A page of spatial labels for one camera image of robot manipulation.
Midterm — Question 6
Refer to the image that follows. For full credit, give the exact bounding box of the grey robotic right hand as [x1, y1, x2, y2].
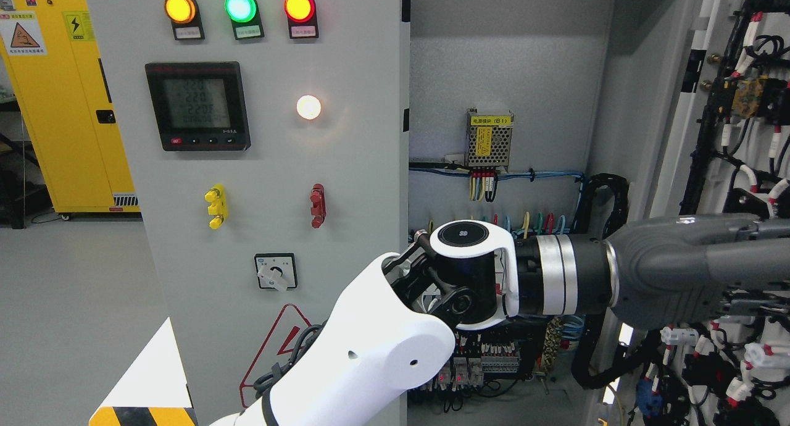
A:
[605, 213, 789, 330]

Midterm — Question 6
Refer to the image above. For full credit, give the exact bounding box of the grey cabinet door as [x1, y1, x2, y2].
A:
[87, 0, 409, 425]
[592, 0, 790, 426]

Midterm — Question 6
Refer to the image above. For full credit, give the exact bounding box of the relay terminal row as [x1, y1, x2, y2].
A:
[415, 328, 531, 395]

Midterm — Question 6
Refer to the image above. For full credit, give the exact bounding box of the metal mesh power supply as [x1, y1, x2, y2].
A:
[464, 108, 515, 171]

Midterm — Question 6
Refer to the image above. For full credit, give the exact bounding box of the white indicator light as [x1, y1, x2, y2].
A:
[296, 94, 323, 120]

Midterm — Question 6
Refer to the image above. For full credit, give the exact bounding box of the red electric hazard sticker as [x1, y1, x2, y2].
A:
[239, 303, 311, 408]

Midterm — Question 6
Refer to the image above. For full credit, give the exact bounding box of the red indicator light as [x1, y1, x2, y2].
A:
[284, 0, 319, 40]

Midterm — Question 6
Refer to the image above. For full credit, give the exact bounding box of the black digital power meter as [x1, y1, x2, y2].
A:
[144, 61, 251, 151]

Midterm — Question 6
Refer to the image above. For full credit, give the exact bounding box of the green indicator light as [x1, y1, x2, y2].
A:
[225, 0, 265, 41]

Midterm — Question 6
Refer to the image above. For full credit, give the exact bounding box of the amber indicator light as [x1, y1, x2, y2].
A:
[164, 0, 206, 41]

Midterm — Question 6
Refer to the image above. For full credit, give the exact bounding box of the yellow safety cabinet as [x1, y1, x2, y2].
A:
[2, 0, 140, 217]

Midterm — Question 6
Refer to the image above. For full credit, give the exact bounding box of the black corrugated cable conduit right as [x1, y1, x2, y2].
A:
[571, 173, 646, 390]

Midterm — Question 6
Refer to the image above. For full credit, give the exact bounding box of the red terminal post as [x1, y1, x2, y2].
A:
[309, 183, 327, 229]

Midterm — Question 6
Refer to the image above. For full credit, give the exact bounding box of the black white rotary switch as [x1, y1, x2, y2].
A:
[254, 253, 299, 291]

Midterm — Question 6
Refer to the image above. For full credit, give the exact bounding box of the yellow terminal post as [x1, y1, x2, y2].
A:
[204, 183, 229, 230]

